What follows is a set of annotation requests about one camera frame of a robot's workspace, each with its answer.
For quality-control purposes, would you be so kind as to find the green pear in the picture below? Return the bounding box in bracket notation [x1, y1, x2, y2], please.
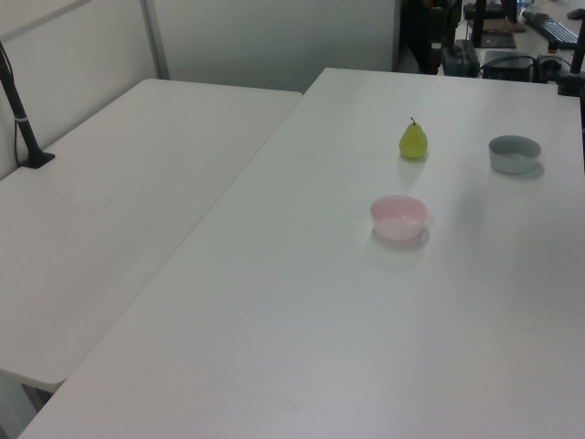
[399, 116, 430, 161]

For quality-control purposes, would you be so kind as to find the pink bowl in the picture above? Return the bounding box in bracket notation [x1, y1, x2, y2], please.
[369, 194, 429, 242]

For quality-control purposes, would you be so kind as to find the grey bowl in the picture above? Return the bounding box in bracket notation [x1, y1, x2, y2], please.
[487, 134, 543, 175]

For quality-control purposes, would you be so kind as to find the grey partition panel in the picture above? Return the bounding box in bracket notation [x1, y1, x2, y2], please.
[153, 0, 397, 95]

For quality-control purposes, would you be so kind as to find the white side table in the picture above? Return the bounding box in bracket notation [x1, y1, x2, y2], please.
[0, 78, 305, 394]

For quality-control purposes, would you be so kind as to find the dark green case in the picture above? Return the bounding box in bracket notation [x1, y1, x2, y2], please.
[440, 39, 481, 77]

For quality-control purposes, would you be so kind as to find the black equipment box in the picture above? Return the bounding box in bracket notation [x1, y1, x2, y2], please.
[483, 49, 537, 82]

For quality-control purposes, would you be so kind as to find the black monitor stand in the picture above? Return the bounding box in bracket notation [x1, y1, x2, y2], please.
[471, 0, 518, 50]

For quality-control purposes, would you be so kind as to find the black pole with clamp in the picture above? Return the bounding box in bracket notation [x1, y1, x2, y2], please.
[556, 27, 585, 98]

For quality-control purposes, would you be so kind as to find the black keyboard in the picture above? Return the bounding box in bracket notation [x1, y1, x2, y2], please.
[521, 11, 580, 46]

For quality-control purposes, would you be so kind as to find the black camera pole with base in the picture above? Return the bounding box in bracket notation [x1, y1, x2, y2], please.
[0, 40, 57, 169]

